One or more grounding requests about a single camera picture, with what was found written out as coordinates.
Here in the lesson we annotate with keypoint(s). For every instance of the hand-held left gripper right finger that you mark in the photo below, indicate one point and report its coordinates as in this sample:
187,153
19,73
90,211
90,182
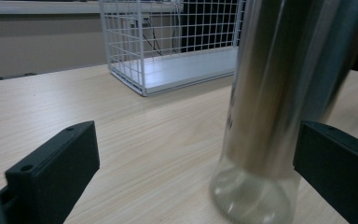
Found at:
338,169

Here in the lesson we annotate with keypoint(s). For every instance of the steel bottle with clear base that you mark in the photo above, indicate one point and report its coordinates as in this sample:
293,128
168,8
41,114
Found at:
279,93

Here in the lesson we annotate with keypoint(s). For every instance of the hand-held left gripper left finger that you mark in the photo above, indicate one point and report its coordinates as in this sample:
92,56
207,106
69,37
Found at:
56,169

